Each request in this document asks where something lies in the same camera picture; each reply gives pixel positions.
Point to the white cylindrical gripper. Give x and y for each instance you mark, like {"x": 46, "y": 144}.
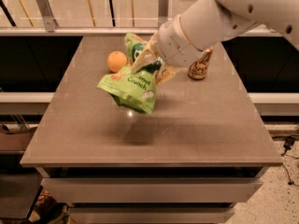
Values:
{"x": 172, "y": 44}

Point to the green rice chip bag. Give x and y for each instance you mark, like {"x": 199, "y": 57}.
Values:
{"x": 136, "y": 91}

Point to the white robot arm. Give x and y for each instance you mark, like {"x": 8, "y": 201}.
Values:
{"x": 227, "y": 19}

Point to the gold soda can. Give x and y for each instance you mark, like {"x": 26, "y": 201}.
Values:
{"x": 198, "y": 70}

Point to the orange fruit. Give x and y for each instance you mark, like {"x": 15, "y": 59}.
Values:
{"x": 116, "y": 60}

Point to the grey table drawer unit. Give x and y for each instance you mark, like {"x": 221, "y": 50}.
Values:
{"x": 201, "y": 151}

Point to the glass railing with metal posts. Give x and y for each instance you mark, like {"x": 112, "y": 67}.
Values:
{"x": 76, "y": 15}

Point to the cardboard box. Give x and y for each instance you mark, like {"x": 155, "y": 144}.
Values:
{"x": 15, "y": 140}

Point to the black power adapter with cable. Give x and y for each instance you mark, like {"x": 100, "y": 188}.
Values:
{"x": 288, "y": 144}

